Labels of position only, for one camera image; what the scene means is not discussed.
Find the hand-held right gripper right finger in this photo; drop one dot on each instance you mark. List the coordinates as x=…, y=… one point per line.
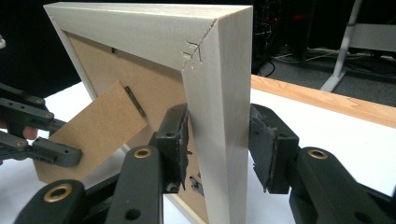
x=271, y=146

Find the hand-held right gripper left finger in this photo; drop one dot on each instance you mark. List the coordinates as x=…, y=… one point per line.
x=172, y=146

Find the white wooden picture frame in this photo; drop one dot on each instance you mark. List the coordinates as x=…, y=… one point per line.
x=214, y=109

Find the light wooden table edge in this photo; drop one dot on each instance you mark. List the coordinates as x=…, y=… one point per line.
x=327, y=99

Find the dark equipment rack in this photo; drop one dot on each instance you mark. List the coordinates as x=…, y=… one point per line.
x=280, y=28

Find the white metal desk frame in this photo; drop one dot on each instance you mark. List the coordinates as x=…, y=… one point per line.
x=341, y=53

